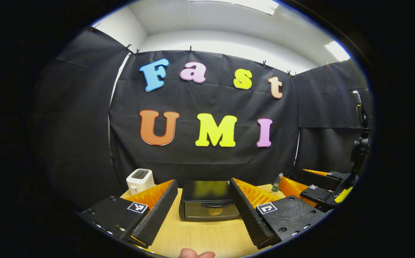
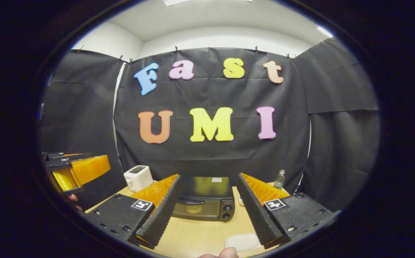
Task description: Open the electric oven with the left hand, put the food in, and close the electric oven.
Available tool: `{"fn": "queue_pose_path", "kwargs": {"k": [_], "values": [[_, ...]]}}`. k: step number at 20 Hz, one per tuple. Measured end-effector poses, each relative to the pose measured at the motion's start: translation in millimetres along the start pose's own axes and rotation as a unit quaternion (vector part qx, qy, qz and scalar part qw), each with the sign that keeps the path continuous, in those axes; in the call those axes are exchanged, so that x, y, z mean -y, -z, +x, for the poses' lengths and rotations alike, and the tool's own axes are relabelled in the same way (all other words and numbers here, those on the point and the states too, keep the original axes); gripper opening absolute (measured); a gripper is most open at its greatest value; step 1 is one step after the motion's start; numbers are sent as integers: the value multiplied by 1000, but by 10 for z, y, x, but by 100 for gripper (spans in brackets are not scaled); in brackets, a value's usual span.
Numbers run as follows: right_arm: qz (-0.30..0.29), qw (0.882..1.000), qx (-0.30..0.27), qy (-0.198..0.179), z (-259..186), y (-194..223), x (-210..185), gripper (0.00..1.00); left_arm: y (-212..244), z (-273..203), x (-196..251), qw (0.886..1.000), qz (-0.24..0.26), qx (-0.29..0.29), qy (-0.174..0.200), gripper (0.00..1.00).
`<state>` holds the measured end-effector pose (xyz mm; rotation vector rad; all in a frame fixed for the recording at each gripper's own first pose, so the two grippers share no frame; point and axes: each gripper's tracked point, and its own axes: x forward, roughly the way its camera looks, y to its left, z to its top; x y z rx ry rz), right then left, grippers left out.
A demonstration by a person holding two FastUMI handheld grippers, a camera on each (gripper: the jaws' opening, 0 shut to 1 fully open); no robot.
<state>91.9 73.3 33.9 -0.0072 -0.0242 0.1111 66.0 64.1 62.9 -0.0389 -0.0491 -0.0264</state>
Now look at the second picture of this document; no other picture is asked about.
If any clear plastic water bottle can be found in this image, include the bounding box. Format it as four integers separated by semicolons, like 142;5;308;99
273;169;286;190

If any white plate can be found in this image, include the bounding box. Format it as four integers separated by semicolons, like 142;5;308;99
225;233;262;252

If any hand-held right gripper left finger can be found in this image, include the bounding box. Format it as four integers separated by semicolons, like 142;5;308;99
84;174;183;249

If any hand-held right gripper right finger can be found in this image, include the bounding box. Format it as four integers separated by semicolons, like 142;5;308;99
236;173;337;249

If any black electric oven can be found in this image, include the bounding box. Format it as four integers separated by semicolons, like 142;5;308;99
172;176;236;221

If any white toaster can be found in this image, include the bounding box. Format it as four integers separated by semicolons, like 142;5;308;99
124;165;155;192

